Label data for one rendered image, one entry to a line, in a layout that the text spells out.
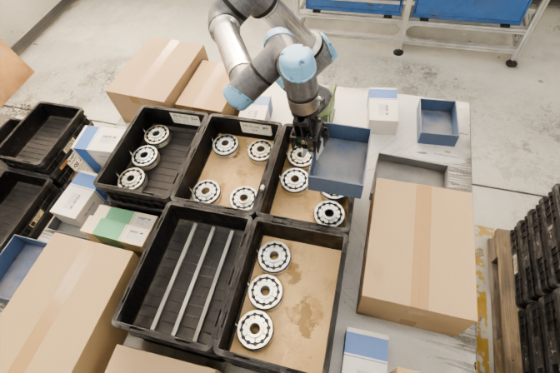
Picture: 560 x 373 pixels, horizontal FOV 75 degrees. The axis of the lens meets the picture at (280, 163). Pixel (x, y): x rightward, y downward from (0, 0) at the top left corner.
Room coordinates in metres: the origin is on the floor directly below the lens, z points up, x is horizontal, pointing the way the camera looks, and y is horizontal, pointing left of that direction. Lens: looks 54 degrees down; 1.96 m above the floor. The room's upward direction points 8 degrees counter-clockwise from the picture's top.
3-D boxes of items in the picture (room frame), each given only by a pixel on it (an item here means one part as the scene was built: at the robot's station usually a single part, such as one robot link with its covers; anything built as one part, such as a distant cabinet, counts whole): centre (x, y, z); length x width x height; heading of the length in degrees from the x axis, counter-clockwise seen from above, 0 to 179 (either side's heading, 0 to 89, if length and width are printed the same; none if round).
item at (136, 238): (0.60, 0.58, 0.85); 0.24 x 0.06 x 0.06; 67
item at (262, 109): (1.16, 0.08, 0.75); 0.20 x 0.12 x 0.09; 164
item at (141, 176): (0.82, 0.56, 0.86); 0.10 x 0.10 x 0.01
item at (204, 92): (1.28, 0.25, 0.78); 0.30 x 0.22 x 0.16; 156
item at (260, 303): (0.34, 0.10, 0.86); 0.10 x 0.10 x 0.01
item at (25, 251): (0.55, 0.93, 0.81); 0.20 x 0.15 x 0.07; 158
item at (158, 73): (1.41, 0.50, 0.80); 0.40 x 0.30 x 0.20; 155
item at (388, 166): (0.71, -0.48, 0.73); 0.27 x 0.20 x 0.05; 66
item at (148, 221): (0.68, 0.58, 0.79); 0.24 x 0.06 x 0.06; 69
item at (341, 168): (0.61, -0.17, 1.10); 0.20 x 0.15 x 0.07; 159
